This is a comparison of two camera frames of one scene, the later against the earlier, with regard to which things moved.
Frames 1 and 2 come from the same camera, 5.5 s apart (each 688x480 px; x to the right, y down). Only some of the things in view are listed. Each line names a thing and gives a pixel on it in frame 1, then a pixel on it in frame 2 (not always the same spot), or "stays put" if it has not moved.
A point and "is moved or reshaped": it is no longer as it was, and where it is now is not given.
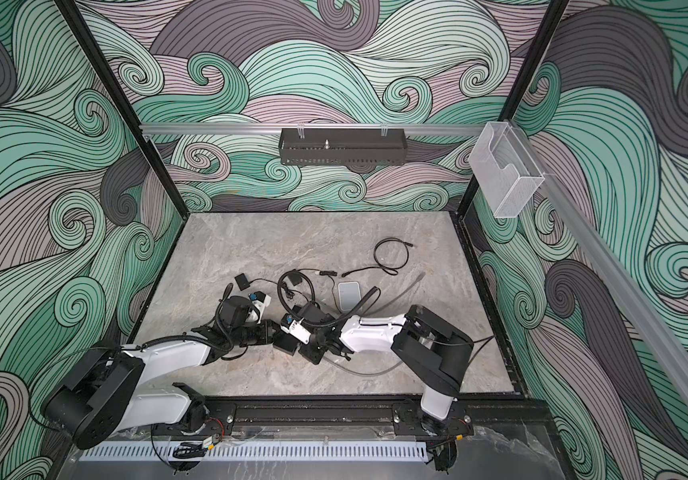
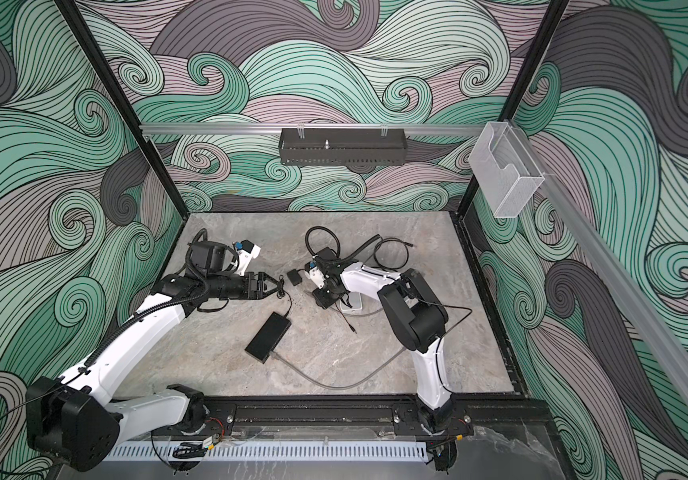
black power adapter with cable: x=243 y=282 is moved or reshaped
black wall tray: x=342 y=147 stays put
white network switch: x=349 y=294 stays put
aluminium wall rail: x=148 y=130 stays put
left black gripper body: x=256 y=335 to x=247 y=291
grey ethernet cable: x=367 y=314 to x=280 y=359
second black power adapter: x=296 y=278 stays put
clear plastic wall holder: x=506 y=172 stays put
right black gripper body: x=311 y=351 to x=326 y=295
